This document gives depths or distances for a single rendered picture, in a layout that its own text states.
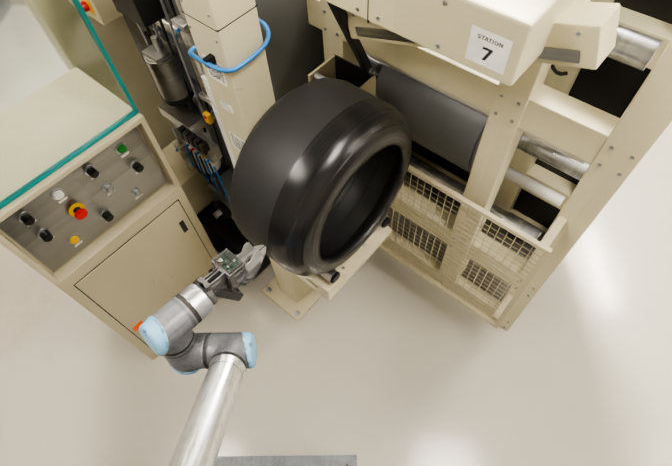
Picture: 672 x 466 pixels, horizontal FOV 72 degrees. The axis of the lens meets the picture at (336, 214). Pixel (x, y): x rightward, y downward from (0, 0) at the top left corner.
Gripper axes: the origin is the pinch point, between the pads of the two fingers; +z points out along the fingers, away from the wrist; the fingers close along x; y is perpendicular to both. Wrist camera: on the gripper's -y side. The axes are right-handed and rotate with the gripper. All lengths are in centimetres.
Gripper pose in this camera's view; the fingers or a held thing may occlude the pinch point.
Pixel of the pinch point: (262, 250)
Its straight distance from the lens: 131.6
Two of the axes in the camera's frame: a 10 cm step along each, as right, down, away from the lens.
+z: 6.5, -5.8, 4.9
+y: 0.4, -6.2, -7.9
